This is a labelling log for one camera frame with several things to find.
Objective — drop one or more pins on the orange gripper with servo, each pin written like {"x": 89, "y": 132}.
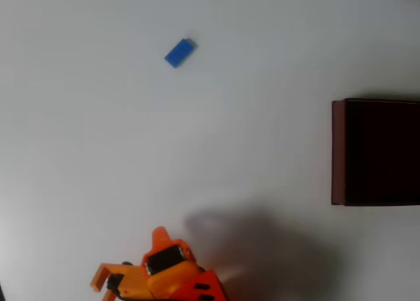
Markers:
{"x": 163, "y": 260}

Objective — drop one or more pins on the small blue block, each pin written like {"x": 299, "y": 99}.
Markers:
{"x": 181, "y": 53}

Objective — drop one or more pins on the dark red box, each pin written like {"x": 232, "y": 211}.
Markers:
{"x": 377, "y": 150}

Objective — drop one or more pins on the small black camera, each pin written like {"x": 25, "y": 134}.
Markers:
{"x": 114, "y": 280}

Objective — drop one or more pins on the light orange camera mount bracket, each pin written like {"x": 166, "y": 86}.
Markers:
{"x": 98, "y": 278}

